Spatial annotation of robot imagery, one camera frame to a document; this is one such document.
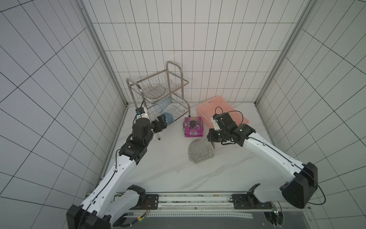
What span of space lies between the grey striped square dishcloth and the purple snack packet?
69 mm

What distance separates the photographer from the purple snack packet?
3.17 ft

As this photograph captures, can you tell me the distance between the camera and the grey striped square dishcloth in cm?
80
